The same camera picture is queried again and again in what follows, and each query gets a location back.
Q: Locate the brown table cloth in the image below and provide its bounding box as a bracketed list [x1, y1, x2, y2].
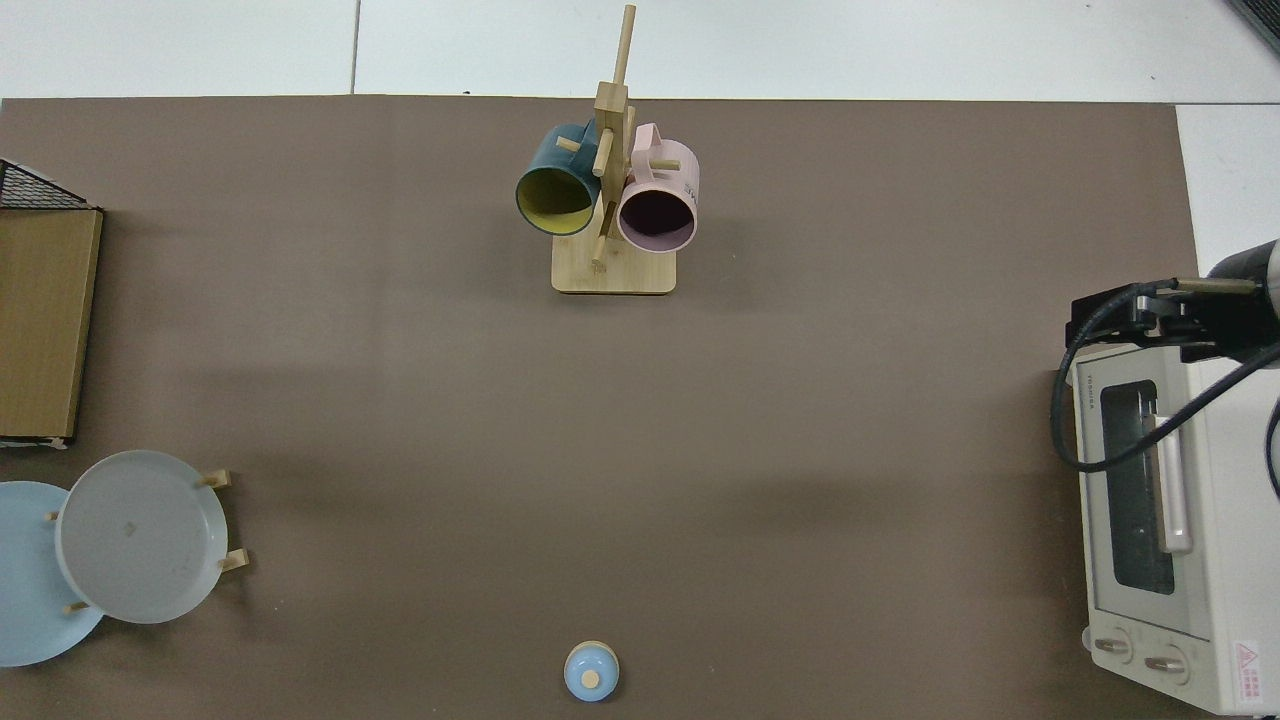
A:
[0, 95, 1201, 720]

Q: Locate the pink cup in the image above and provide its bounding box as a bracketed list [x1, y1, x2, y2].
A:
[616, 123, 700, 254]

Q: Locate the light blue plate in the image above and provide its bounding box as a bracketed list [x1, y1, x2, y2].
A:
[0, 481, 106, 668]

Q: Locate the wooden plate rack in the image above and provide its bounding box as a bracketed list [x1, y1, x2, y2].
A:
[44, 468, 250, 614]

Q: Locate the wire basket with wooden floor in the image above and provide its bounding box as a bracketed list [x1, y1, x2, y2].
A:
[0, 158, 105, 449]

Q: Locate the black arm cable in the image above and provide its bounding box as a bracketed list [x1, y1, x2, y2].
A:
[1050, 283, 1280, 473]

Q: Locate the dark grey striped object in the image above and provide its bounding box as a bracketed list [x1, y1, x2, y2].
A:
[1225, 0, 1280, 56]

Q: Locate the pale toaster oven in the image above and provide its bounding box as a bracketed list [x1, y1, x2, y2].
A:
[1072, 342, 1280, 716]

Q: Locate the small blue round thing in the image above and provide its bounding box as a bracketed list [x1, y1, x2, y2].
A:
[564, 641, 621, 703]

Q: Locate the wooden cup stand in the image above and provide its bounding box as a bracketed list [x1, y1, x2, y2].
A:
[551, 5, 678, 296]

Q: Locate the grey plate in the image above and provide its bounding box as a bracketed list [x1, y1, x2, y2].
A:
[55, 450, 229, 625]

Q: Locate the dark blue cup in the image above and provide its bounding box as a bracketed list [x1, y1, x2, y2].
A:
[515, 123, 601, 237]

